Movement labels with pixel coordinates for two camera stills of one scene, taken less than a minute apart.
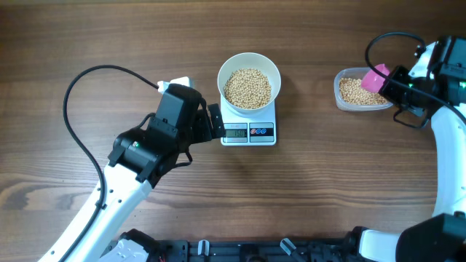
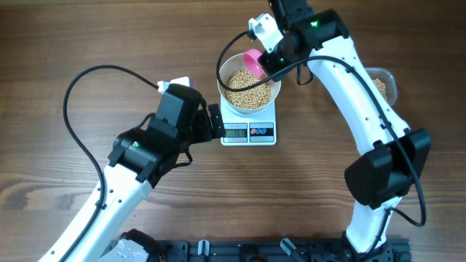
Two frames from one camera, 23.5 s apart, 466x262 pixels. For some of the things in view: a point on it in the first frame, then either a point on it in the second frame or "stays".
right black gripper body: (405, 96) → (277, 60)
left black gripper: (203, 121) stays
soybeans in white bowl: (247, 88) stays
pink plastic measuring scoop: (373, 81) → (251, 62)
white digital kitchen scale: (244, 129) stays
